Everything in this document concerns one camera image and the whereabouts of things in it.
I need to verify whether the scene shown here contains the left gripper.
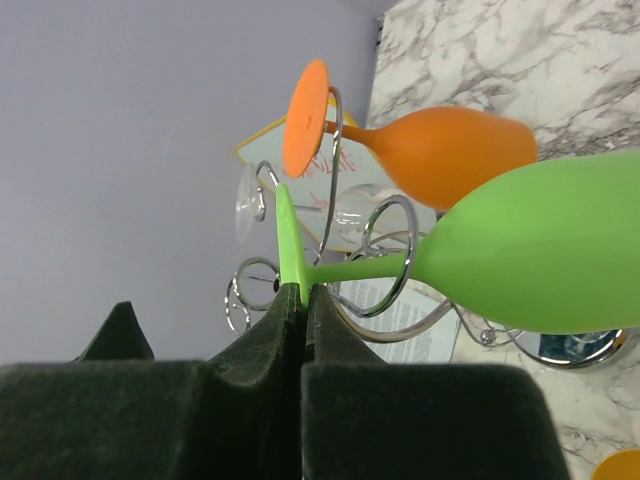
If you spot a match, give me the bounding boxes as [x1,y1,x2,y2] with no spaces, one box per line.
[75,301,155,361]

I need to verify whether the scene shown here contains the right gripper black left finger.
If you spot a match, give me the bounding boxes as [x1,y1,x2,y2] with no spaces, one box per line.
[1,284,305,479]

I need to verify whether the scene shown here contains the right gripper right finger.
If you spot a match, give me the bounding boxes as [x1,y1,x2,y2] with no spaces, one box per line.
[301,286,569,479]

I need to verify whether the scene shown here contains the clear wine glass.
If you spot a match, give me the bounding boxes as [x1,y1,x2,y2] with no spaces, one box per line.
[234,162,396,246]

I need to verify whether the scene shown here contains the green wine glass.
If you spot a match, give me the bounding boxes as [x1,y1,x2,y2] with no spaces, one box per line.
[276,152,639,334]

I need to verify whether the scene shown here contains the orange wine glass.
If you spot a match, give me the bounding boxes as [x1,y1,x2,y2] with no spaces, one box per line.
[591,449,640,480]
[286,59,538,211]

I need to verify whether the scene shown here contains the chrome wine glass rack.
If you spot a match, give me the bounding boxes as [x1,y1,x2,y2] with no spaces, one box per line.
[223,85,629,370]

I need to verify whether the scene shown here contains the orange wine glass front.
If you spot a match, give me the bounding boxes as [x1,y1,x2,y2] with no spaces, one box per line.
[591,449,640,480]

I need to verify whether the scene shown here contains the printed paper sheet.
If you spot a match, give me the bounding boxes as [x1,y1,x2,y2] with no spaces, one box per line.
[337,279,461,365]

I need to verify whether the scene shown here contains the yellow framed whiteboard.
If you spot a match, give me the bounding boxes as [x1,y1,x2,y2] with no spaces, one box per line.
[233,112,439,254]

